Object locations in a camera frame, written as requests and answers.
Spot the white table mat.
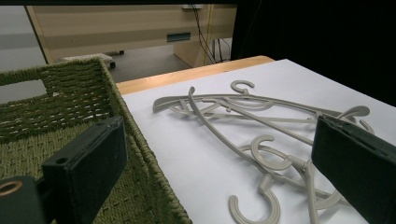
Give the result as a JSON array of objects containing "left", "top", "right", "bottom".
[{"left": 121, "top": 59, "right": 396, "bottom": 224}]

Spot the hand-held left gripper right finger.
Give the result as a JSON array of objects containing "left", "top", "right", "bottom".
[{"left": 311, "top": 115, "right": 396, "bottom": 224}]

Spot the green woven basket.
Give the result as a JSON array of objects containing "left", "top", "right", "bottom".
[{"left": 0, "top": 56, "right": 192, "bottom": 224}]

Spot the grey plastic clothes hanger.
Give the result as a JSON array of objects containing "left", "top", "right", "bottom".
[
  {"left": 186, "top": 86, "right": 349, "bottom": 224},
  {"left": 335, "top": 105, "right": 376, "bottom": 134},
  {"left": 152, "top": 79, "right": 347, "bottom": 125},
  {"left": 239, "top": 133, "right": 344, "bottom": 224}
]

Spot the black curtain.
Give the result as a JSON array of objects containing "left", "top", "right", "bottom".
[{"left": 231, "top": 0, "right": 396, "bottom": 106}]

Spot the beige wooden desk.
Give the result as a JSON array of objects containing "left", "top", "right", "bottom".
[{"left": 24, "top": 4, "right": 238, "bottom": 69}]

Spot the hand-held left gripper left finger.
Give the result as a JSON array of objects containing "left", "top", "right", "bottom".
[{"left": 41, "top": 116, "right": 129, "bottom": 224}]

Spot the black desk cable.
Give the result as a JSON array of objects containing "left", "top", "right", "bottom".
[
  {"left": 213, "top": 38, "right": 233, "bottom": 63},
  {"left": 190, "top": 4, "right": 219, "bottom": 64}
]

